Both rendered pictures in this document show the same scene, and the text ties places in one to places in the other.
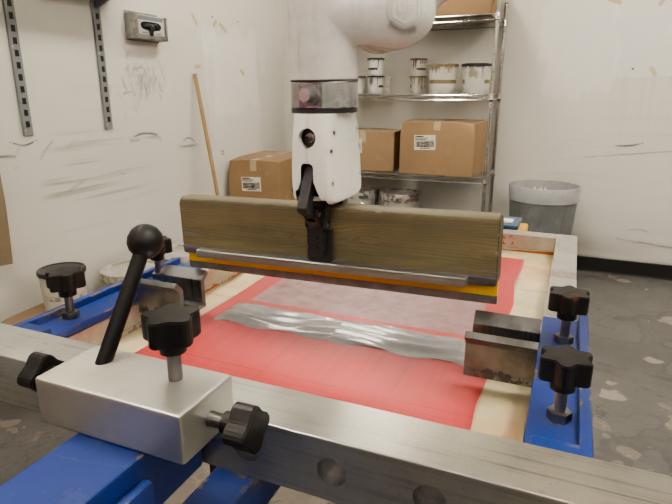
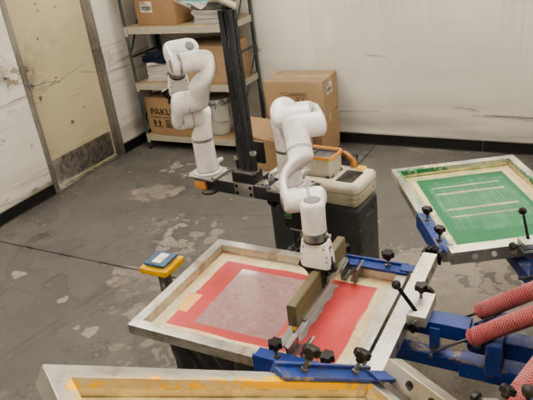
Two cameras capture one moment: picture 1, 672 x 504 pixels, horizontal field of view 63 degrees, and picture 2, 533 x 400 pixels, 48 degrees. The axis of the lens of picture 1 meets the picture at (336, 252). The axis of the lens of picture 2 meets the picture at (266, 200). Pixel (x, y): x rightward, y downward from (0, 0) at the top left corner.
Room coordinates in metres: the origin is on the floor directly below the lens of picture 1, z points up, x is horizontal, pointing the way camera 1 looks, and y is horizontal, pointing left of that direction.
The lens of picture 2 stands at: (0.56, 1.61, 2.16)
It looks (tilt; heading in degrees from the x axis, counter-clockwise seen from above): 26 degrees down; 278
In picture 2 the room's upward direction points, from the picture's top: 7 degrees counter-clockwise
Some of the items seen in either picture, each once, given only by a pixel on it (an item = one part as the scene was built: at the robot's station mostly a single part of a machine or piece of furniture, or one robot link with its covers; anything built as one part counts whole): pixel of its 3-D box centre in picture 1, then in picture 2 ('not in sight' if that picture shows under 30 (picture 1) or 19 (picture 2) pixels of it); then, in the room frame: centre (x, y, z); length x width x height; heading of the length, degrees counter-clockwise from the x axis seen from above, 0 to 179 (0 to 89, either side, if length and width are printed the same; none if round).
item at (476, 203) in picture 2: not in sight; (496, 198); (-0.05, -0.54, 1.05); 1.08 x 0.61 x 0.23; 97
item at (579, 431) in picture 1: (558, 398); (366, 268); (0.48, -0.22, 0.98); 0.30 x 0.05 x 0.07; 157
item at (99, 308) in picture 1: (121, 313); (302, 371); (0.70, 0.29, 0.98); 0.30 x 0.05 x 0.07; 157
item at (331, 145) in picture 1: (325, 149); (316, 251); (0.64, 0.01, 1.20); 0.10 x 0.07 x 0.11; 157
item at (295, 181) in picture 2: not in sight; (291, 166); (0.75, -0.64, 1.21); 0.16 x 0.13 x 0.15; 61
